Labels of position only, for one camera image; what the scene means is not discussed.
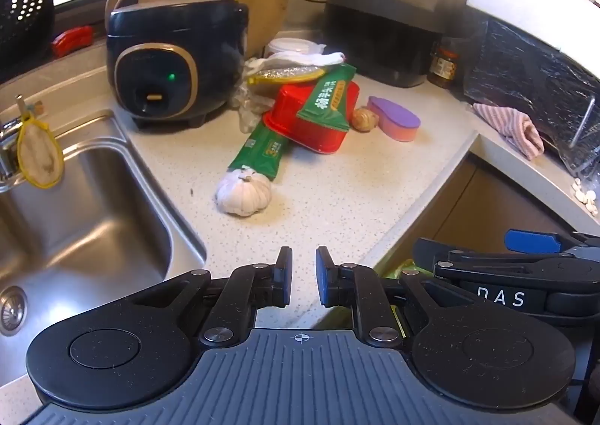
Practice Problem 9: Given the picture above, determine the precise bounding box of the sink drain strainer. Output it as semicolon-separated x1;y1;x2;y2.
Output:
0;285;28;336

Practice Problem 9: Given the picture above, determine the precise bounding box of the yellow glitter scouring pad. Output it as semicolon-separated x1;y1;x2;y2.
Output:
247;65;326;84

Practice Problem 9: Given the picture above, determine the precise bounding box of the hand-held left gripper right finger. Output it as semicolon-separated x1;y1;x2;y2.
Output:
315;245;475;349

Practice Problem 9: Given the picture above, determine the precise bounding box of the kitchen cabinet door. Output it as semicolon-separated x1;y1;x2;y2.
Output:
375;155;591;266

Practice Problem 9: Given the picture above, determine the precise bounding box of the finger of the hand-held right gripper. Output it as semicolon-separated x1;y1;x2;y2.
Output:
411;237;582;282
505;228;600;261

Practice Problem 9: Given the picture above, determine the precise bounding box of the ginger root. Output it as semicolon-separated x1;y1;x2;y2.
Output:
351;107;380;132

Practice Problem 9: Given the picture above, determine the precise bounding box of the pink striped cloth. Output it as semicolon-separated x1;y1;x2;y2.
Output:
472;102;545;161

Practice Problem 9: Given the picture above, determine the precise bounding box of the black countertop appliance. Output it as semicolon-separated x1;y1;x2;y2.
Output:
324;0;444;89

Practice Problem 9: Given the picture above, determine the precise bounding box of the yellow rimmed dish scrubber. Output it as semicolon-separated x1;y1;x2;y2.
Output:
16;113;65;190

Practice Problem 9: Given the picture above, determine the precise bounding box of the clear plastic bag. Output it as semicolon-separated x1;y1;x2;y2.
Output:
229;78;277;135

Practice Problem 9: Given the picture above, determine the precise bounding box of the clear plastic wrap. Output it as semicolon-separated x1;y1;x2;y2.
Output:
555;125;600;182

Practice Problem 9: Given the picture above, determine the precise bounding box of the glass sauce jar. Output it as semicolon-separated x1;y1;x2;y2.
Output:
426;43;462;89

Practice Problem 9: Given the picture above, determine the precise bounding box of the white garlic bulb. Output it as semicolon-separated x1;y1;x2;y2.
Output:
214;169;273;218

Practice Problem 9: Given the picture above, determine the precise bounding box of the stainless steel sink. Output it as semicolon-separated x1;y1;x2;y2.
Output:
0;108;208;376

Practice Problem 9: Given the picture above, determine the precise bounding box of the short green noodle packet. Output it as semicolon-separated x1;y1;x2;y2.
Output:
296;63;358;132

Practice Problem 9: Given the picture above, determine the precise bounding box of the white cloth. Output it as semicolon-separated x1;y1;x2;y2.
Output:
244;50;348;74

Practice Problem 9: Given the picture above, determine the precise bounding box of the purple pink sponge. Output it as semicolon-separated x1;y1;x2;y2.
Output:
366;96;422;144

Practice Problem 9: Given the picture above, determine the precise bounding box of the black perforated colander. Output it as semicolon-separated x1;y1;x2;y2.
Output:
0;0;56;83

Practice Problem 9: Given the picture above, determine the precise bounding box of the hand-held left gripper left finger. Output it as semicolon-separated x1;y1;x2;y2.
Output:
126;246;294;351

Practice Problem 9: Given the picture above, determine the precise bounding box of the red plastic container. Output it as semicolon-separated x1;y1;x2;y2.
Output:
261;80;361;156

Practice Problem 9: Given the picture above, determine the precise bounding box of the dark blue rice cooker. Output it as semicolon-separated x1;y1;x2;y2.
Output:
105;0;249;130

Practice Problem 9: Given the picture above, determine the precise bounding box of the white lidded cup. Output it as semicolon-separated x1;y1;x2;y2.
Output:
266;37;320;57

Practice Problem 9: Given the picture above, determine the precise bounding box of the pile of garlic cloves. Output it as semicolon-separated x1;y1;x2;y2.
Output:
571;177;598;215

